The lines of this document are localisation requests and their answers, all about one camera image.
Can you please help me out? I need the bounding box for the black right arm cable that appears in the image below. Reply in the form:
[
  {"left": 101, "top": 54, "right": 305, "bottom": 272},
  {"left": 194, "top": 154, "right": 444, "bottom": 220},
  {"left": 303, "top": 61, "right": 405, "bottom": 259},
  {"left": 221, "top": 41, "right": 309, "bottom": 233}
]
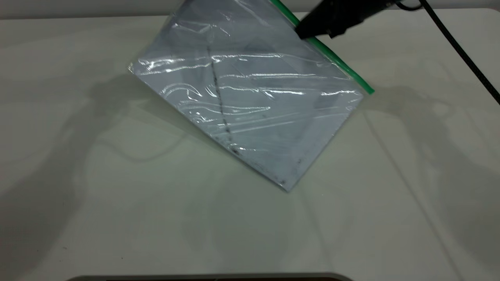
[{"left": 395, "top": 0, "right": 500, "bottom": 105}]

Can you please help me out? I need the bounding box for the white paper sheet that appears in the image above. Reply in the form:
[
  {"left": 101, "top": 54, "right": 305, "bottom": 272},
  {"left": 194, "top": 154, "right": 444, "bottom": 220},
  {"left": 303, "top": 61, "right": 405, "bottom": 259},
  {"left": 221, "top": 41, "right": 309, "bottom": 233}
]
[{"left": 133, "top": 0, "right": 364, "bottom": 191}]

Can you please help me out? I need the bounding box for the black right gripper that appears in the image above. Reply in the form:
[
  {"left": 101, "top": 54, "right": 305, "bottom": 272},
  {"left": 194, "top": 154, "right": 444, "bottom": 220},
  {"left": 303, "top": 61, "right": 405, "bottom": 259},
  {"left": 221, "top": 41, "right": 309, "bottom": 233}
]
[{"left": 295, "top": 0, "right": 397, "bottom": 40}]

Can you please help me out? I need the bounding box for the clear plastic bag green zipper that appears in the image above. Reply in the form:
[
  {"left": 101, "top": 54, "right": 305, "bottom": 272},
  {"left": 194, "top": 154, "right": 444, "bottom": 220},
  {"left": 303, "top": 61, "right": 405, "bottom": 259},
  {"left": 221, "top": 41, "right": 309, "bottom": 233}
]
[{"left": 128, "top": 0, "right": 375, "bottom": 192}]

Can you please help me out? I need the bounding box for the dark grey base panel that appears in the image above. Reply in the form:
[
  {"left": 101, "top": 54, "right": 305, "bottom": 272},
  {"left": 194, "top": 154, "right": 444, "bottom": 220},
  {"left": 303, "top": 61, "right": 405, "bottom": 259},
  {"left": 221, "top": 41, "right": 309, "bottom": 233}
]
[{"left": 66, "top": 272, "right": 354, "bottom": 281}]

